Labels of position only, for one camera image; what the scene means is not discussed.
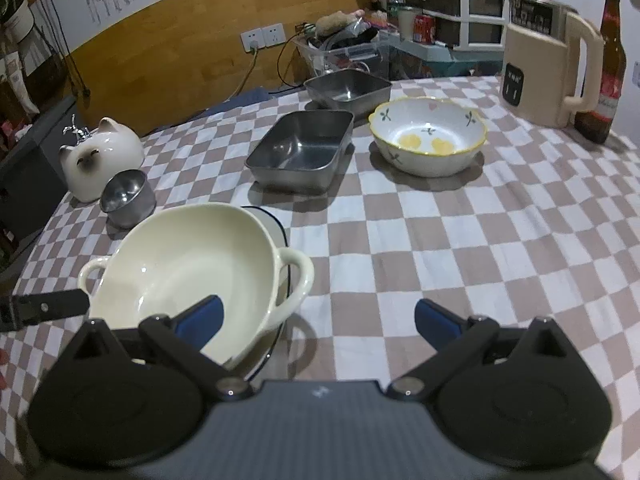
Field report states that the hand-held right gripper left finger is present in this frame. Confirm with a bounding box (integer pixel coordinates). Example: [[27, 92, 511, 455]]
[[60, 295, 251, 402]]

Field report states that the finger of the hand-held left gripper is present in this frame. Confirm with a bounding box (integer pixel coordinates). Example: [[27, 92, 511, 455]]
[[0, 288, 91, 333]]

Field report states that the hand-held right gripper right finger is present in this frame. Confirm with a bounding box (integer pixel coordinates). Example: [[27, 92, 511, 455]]
[[387, 299, 583, 401]]

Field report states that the cream two-handled ceramic bowl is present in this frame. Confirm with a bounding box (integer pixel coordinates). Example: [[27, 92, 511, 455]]
[[78, 203, 315, 370]]

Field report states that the small round steel bowl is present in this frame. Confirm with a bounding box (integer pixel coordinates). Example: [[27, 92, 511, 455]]
[[99, 169, 157, 229]]

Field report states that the floral bowl with yellow rim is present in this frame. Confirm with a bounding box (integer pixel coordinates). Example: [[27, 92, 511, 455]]
[[368, 96, 488, 177]]

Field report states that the square steel bowl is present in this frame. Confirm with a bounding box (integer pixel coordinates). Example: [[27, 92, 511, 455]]
[[245, 111, 356, 194], [303, 70, 392, 117]]

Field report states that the brown white checkered tablecloth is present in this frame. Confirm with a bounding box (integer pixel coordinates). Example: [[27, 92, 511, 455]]
[[0, 75, 640, 480]]

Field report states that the grey storage box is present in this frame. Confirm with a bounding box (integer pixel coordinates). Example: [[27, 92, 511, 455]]
[[0, 95, 78, 266]]

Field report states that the white cat-shaped ceramic ornament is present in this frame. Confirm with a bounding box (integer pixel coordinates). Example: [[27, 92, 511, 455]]
[[59, 117, 146, 203]]

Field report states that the small silver metal figurine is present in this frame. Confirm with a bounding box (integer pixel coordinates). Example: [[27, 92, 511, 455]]
[[61, 114, 93, 142]]

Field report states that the blue cloth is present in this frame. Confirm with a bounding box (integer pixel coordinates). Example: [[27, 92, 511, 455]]
[[197, 87, 281, 121]]

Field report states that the teal patterned box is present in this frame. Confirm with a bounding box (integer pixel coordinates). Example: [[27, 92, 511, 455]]
[[387, 40, 506, 81]]

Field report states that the cream electric kettle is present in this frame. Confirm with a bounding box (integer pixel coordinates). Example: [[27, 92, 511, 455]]
[[500, 0, 605, 129]]

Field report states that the clear plastic storage bin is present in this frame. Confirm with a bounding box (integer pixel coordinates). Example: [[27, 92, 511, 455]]
[[295, 30, 391, 83]]

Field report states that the white hanging plant pot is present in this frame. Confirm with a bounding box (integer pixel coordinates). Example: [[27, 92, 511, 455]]
[[0, 0, 35, 43]]

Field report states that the brown beer bottle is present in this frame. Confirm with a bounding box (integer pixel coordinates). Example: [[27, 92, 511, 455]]
[[574, 0, 627, 145]]

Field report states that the red soda can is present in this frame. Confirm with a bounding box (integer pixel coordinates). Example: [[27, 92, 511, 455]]
[[414, 14, 437, 43]]

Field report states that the white cup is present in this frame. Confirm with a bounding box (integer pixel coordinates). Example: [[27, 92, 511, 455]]
[[397, 6, 423, 41]]

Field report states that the beige stuffed toy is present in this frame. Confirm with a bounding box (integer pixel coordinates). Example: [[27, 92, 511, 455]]
[[316, 10, 353, 36]]

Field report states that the white drawer unit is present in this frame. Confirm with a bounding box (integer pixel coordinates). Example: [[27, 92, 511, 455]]
[[395, 0, 511, 51]]

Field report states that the beige power cable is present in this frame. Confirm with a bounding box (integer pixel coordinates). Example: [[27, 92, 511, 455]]
[[232, 50, 258, 98]]

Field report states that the white wall socket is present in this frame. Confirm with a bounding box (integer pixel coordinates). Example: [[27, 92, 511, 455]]
[[240, 22, 287, 52]]

